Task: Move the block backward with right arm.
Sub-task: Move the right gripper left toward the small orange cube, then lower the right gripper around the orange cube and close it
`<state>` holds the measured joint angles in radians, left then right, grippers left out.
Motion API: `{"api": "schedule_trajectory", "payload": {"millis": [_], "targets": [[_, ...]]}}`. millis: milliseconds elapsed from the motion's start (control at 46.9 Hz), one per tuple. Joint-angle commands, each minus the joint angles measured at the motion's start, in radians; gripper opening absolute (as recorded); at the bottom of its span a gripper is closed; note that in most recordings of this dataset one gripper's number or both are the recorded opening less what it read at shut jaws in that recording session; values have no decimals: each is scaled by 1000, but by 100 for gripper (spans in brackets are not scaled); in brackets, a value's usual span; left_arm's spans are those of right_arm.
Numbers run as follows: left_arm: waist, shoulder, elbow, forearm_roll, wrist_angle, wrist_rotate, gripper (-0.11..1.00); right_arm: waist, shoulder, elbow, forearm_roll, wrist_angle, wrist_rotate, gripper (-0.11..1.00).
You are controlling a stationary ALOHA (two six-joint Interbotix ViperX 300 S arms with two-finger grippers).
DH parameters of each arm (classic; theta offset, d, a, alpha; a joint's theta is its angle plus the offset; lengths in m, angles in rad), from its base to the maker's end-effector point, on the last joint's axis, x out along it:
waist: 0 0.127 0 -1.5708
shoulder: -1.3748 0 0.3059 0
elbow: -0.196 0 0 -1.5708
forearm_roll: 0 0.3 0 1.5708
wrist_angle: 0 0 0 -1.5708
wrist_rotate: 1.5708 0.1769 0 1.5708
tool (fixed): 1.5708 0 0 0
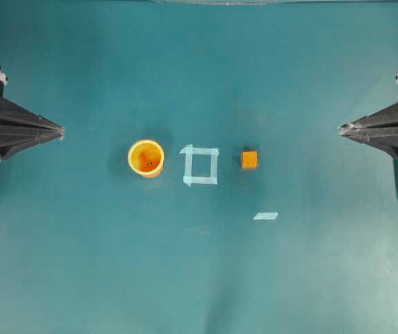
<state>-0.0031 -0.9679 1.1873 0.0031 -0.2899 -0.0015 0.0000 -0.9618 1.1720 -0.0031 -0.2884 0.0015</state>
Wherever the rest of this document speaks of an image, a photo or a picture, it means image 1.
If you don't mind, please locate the small light blue tape strip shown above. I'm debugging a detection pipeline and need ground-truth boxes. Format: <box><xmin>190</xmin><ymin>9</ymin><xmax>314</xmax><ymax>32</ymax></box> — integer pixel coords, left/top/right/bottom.
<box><xmin>253</xmin><ymin>212</ymin><xmax>278</xmax><ymax>221</ymax></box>

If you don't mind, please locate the light blue tape square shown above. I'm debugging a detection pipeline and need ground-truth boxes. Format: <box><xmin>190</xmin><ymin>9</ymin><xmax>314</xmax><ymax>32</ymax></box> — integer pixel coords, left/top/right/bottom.
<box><xmin>180</xmin><ymin>144</ymin><xmax>219</xmax><ymax>186</ymax></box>

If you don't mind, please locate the yellow orange plastic cup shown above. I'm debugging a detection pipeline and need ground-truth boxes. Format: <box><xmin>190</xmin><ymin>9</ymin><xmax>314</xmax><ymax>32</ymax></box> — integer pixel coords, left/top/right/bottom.
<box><xmin>127</xmin><ymin>139</ymin><xmax>165</xmax><ymax>178</ymax></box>

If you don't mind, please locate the orange cube block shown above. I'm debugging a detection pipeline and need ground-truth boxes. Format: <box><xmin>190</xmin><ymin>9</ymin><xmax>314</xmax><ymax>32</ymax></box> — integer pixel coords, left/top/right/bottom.
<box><xmin>241</xmin><ymin>150</ymin><xmax>258</xmax><ymax>170</ymax></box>

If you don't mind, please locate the teal table mat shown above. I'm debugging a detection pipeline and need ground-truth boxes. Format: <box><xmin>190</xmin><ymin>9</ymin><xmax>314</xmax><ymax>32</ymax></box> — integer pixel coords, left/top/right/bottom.
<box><xmin>0</xmin><ymin>1</ymin><xmax>398</xmax><ymax>333</ymax></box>

